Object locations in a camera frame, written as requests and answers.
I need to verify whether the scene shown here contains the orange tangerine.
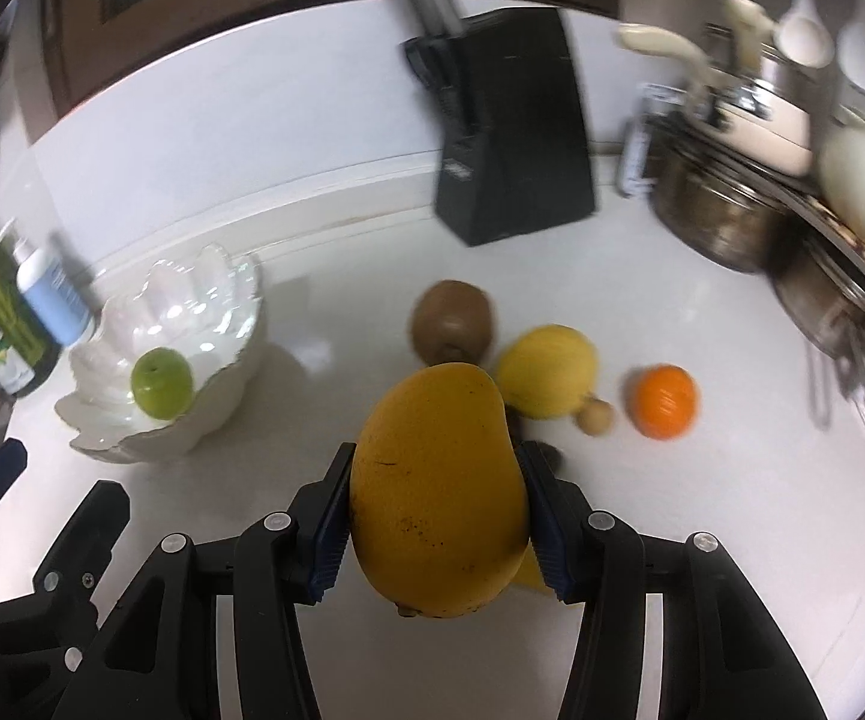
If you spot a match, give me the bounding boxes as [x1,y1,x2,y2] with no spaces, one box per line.
[627,364,699,440]

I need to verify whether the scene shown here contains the black kitchen scissors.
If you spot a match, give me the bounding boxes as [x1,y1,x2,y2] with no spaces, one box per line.
[403,36,475,135]

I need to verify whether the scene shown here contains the blue pump lotion bottle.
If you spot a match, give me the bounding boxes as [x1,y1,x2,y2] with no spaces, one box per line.
[0,218,94,348]

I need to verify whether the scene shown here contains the brown kiwi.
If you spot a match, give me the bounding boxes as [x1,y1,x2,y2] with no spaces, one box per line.
[410,280,494,366]

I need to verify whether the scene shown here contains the white ladle left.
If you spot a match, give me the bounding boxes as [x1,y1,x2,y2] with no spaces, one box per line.
[773,0,834,70]

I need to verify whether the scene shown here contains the small steel pot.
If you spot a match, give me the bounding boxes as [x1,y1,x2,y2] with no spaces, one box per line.
[771,232,865,401]

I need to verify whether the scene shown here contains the cream saucepan with handle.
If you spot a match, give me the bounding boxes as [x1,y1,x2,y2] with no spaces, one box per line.
[615,0,813,179]

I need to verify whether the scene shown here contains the yellow lemon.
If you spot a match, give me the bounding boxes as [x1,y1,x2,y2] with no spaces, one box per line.
[492,325,599,419]

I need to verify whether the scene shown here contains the yellow banana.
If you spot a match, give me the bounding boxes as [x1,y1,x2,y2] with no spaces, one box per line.
[512,544,554,598]

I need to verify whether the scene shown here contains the white shell-shaped bowl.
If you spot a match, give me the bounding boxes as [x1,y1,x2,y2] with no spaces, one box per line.
[55,244,265,463]

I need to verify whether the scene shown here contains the dark plum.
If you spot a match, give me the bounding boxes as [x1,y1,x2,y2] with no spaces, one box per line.
[525,440,564,475]

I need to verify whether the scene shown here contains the tan longan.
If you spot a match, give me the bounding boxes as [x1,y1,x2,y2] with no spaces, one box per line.
[574,397,615,436]

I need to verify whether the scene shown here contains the yellow mango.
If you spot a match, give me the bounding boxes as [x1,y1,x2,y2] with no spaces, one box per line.
[350,362,528,619]

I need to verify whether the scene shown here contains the green apple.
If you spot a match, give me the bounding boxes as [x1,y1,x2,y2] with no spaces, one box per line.
[130,346,195,421]

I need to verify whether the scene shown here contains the black knife block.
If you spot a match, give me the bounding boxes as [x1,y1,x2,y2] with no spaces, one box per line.
[434,7,597,247]

